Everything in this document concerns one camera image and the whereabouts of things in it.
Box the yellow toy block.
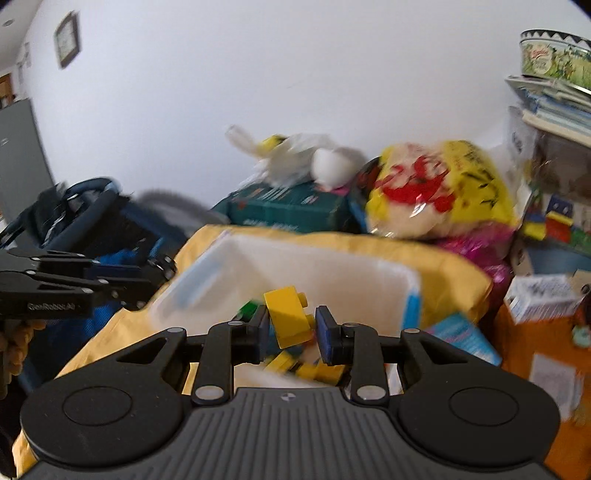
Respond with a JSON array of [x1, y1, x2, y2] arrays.
[[295, 360, 347, 387], [264, 350, 301, 376], [263, 286, 315, 350]]

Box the white plastic bag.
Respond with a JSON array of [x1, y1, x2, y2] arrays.
[[225, 124, 370, 190]]

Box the blue-grey plastic tub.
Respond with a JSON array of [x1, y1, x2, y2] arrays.
[[524, 240, 591, 278]]

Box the white printed carton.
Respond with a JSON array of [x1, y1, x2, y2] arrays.
[[503, 274, 587, 324]]

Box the pink foil bag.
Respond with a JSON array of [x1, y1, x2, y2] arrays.
[[434, 226, 515, 301]]

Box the grey cabinet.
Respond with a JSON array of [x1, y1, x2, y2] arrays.
[[0, 99, 56, 222]]

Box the dark figurine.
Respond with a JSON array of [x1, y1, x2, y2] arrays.
[[571, 284, 591, 347]]

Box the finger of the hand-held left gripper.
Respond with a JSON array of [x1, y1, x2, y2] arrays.
[[92, 257, 178, 289], [95, 277, 155, 311]]

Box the round printed tin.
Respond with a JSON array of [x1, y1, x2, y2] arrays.
[[519, 28, 591, 95]]

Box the green toy block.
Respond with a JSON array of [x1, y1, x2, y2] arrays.
[[235, 300, 260, 324]]

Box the yellow plastic bag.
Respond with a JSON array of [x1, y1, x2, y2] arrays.
[[365, 140, 518, 240]]

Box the white round object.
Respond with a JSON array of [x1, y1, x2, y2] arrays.
[[311, 148, 366, 188]]

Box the dark green box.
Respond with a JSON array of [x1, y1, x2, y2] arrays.
[[212, 180, 365, 236]]

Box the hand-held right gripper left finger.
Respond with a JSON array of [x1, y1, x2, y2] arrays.
[[115, 305, 271, 407]]

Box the orange box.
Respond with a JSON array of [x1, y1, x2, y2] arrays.
[[489, 300, 591, 418]]

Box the small teal box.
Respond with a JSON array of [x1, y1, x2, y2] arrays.
[[422, 311, 503, 367]]

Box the blue fabric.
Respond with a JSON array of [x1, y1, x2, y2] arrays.
[[23, 251, 162, 381]]

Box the dark blue bag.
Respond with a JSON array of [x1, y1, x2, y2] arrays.
[[0, 178, 190, 278]]

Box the stack of books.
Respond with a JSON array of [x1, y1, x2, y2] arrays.
[[505, 75, 591, 148]]

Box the clear box of toy blocks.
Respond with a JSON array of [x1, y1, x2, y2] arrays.
[[508, 106, 591, 250]]

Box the person's left hand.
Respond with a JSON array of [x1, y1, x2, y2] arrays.
[[0, 318, 47, 398]]

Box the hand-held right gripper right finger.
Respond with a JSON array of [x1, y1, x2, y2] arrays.
[[314, 305, 469, 407]]

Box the white plastic container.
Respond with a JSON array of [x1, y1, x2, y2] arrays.
[[148, 231, 423, 386]]

